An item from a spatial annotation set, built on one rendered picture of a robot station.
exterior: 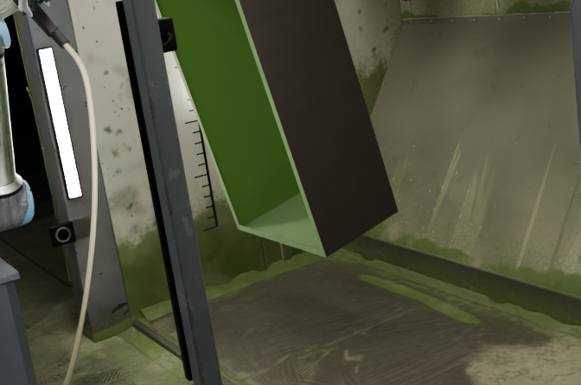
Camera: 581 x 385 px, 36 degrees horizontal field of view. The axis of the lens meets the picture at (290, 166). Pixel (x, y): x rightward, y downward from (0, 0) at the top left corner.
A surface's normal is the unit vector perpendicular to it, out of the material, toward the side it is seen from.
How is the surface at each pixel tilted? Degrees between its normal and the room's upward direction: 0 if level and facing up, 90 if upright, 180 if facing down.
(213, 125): 90
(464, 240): 57
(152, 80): 90
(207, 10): 90
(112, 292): 90
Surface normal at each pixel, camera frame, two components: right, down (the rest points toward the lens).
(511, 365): -0.15, -0.96
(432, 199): -0.78, -0.32
